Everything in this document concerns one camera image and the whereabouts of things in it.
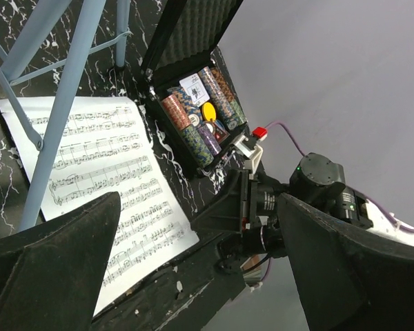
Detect blue music stand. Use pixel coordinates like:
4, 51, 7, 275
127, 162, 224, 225
0, 0, 130, 231

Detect purple chip row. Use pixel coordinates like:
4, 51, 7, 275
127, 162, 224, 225
197, 123, 221, 156

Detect green chip row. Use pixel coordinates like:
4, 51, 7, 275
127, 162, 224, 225
181, 125, 214, 168

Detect black poker chip case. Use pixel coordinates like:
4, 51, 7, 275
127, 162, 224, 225
141, 1, 247, 177

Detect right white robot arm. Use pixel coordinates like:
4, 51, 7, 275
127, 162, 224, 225
191, 153, 414, 260

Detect white card deck box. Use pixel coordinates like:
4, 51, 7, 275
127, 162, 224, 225
179, 73, 210, 107

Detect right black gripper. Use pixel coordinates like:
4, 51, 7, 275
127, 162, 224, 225
190, 153, 347, 257

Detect brown chip row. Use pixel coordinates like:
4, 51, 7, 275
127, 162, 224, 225
212, 67, 248, 127

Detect sheet music page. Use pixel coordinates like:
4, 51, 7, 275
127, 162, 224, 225
0, 95, 200, 317

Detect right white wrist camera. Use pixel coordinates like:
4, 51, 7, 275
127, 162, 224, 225
232, 127, 268, 175

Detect yellow dealer button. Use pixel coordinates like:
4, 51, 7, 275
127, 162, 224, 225
201, 102, 217, 122

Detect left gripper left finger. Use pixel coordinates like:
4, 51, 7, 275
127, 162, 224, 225
0, 192, 121, 330

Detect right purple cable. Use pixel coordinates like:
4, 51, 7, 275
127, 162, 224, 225
258, 120, 414, 287

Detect red white chip row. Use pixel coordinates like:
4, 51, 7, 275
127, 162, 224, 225
161, 94, 191, 130

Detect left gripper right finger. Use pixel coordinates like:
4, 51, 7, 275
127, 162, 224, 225
288, 210, 414, 330

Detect blue white chip row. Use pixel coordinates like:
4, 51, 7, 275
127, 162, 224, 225
198, 66, 235, 123

